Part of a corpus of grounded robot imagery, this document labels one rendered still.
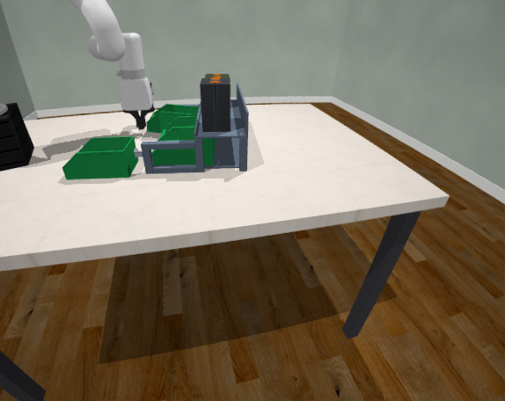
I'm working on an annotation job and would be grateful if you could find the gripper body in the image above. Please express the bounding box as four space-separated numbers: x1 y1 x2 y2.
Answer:
120 77 154 111

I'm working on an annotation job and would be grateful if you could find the grey shelf rack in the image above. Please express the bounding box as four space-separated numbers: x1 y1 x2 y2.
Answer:
134 83 249 174

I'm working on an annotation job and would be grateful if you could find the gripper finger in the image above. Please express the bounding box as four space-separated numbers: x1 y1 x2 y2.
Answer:
123 110 141 130
140 104 155 129

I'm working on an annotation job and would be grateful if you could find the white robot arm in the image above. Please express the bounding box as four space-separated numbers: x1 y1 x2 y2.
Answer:
70 0 145 79

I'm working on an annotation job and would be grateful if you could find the black case with orange latches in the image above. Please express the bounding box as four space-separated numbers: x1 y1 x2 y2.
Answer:
200 77 231 132

